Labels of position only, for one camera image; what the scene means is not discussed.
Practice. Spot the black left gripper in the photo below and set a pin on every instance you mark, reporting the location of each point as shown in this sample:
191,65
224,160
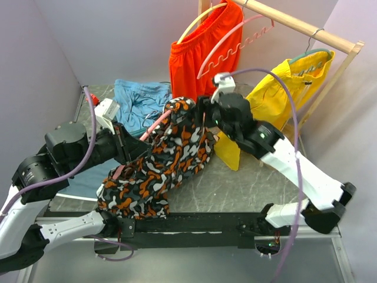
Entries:
128,146

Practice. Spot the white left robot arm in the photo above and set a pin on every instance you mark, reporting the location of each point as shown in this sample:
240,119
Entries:
39,178

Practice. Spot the teal cloth in basket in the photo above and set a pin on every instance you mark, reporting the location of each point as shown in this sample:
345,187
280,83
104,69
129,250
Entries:
87,183

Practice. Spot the light blue shorts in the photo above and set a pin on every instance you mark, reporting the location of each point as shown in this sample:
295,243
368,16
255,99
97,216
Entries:
140,104

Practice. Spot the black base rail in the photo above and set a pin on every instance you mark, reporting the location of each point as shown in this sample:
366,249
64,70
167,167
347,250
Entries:
194,230

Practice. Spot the teal green hanger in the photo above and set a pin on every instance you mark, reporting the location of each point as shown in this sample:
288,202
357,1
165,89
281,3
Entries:
310,52

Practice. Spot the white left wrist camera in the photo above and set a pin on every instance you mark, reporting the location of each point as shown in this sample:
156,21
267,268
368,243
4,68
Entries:
105,112

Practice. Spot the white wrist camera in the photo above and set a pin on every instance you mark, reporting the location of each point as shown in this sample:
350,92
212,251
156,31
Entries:
105,112
224,83

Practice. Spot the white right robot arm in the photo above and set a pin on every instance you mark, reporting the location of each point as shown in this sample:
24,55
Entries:
323,199

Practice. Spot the white perforated laundry basket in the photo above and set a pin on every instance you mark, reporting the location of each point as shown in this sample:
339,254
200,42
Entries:
62,195

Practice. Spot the camouflage orange black shorts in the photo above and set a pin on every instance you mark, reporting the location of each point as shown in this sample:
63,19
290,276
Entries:
180,149

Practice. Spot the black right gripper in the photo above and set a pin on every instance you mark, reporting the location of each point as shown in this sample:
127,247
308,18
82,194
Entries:
205,107

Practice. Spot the pink wavy hanger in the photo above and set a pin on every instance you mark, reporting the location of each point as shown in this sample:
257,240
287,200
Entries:
208,65
143,138

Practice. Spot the yellow shorts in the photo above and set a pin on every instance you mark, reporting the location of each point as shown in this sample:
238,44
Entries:
269,102

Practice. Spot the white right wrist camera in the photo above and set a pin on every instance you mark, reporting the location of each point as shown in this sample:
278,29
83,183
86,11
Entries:
224,83

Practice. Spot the cream yellow hanger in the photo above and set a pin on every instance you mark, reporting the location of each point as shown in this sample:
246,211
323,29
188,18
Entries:
198,20

